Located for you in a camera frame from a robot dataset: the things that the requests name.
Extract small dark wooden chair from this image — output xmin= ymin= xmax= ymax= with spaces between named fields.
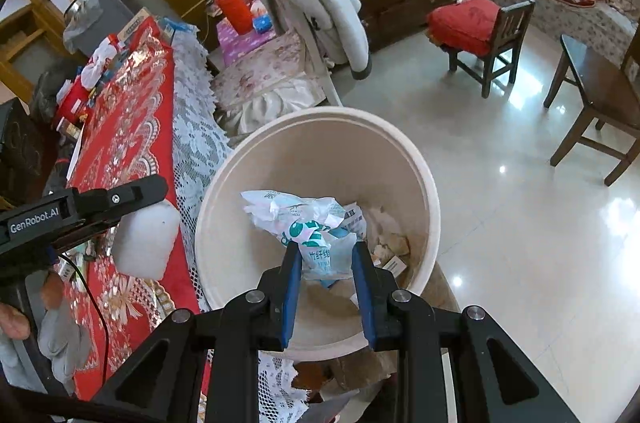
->
xmin=447 ymin=0 xmax=536 ymax=98

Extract brown wooden stool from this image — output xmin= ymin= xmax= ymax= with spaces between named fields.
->
xmin=542 ymin=34 xmax=640 ymax=188

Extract purple floral cloth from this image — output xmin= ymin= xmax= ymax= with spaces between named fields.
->
xmin=217 ymin=20 xmax=281 ymax=66

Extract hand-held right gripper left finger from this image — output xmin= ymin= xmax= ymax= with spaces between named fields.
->
xmin=92 ymin=240 xmax=303 ymax=423

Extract white lace table cover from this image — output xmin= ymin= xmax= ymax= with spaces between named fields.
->
xmin=165 ymin=28 xmax=311 ymax=423

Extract brown cardboard box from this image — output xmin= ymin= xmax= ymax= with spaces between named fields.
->
xmin=117 ymin=7 xmax=153 ymax=41

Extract person's left hand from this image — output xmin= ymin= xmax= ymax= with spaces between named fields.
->
xmin=0 ymin=302 xmax=32 ymax=340

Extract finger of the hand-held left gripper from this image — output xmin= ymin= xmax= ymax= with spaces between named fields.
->
xmin=70 ymin=175 xmax=168 ymax=224

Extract grey cloth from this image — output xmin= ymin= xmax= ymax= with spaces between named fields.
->
xmin=37 ymin=308 xmax=93 ymax=386

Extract beige plastic bin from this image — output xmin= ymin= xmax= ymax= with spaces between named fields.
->
xmin=194 ymin=105 xmax=443 ymax=359

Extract white chair with floral cover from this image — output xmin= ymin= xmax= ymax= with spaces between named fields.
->
xmin=210 ymin=0 xmax=346 ymax=138

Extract black cable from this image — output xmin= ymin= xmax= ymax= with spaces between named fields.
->
xmin=47 ymin=248 xmax=110 ymax=386

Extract white plastic wrapper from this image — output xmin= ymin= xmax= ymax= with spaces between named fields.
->
xmin=240 ymin=189 xmax=368 ymax=289

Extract red floral tablecloth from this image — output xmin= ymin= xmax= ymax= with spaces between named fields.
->
xmin=52 ymin=23 xmax=211 ymax=404

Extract white paper sheet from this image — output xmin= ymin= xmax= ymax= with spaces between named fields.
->
xmin=64 ymin=128 xmax=87 ymax=178

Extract black plastic bag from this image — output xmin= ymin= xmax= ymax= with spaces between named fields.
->
xmin=30 ymin=58 xmax=76 ymax=124

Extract red thermos jug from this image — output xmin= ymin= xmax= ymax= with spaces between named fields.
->
xmin=214 ymin=0 xmax=255 ymax=34

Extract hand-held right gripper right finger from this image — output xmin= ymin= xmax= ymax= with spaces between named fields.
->
xmin=350 ymin=242 xmax=581 ymax=423

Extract white tissue wad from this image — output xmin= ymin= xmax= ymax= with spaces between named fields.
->
xmin=112 ymin=202 xmax=180 ymax=279

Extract red seat cushion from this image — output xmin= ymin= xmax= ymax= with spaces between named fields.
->
xmin=426 ymin=0 xmax=503 ymax=56

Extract white and red plastic bag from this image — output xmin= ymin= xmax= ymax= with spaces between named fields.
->
xmin=80 ymin=35 xmax=126 ymax=86

